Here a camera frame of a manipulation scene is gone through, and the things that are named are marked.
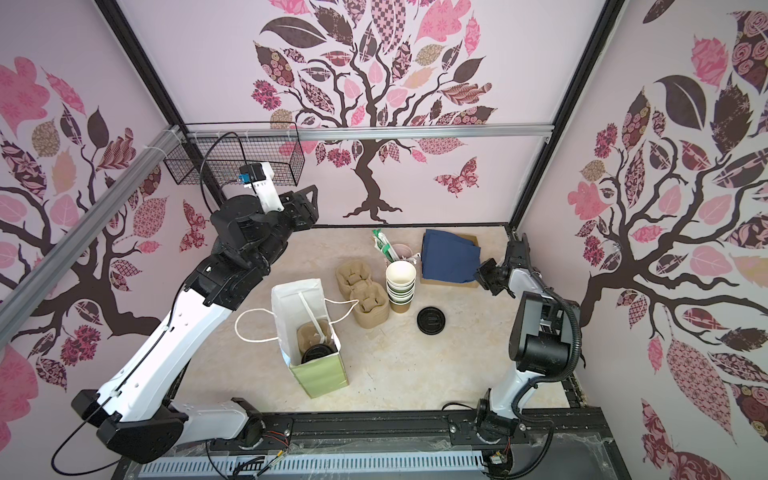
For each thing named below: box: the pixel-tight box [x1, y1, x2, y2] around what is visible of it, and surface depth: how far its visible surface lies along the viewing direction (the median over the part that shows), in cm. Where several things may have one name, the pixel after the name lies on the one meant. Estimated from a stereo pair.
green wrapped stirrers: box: [372, 228, 397, 263], surface depth 94 cm
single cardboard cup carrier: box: [296, 319, 337, 355], surface depth 89 cm
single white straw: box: [298, 292, 326, 344], surface depth 85 cm
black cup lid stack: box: [416, 306, 446, 336], surface depth 93 cm
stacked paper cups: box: [386, 260, 417, 313], surface depth 87 cm
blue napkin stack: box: [422, 229, 481, 283], surface depth 109 cm
